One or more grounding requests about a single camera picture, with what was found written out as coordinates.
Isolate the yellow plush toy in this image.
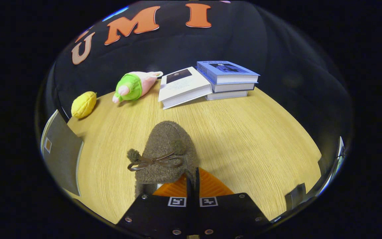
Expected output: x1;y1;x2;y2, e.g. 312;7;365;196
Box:
71;91;97;119

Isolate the grey fabric storage box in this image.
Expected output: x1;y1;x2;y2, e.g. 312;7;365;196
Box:
40;110;85;197

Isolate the black backdrop cloth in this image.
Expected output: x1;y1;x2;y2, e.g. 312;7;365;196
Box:
45;0;354;186

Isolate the white spine book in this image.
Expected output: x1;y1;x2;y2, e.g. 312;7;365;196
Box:
205;90;248;101

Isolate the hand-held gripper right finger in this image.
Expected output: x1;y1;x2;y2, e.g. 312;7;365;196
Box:
194;167;273;239

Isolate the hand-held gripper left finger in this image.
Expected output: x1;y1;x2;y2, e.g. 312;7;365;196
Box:
116;171;194;239

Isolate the blue spine book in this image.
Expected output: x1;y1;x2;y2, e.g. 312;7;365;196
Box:
198;68;256;93

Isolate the white portrait cover book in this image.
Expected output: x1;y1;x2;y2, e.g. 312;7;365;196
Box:
158;66;213;110

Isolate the brown fuzzy shoe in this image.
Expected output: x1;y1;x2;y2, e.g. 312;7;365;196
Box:
127;120;199;199

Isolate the blue cover book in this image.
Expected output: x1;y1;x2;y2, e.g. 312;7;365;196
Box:
197;60;260;85

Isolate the green and pink plush toy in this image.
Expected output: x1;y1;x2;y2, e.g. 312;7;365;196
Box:
112;71;163;103

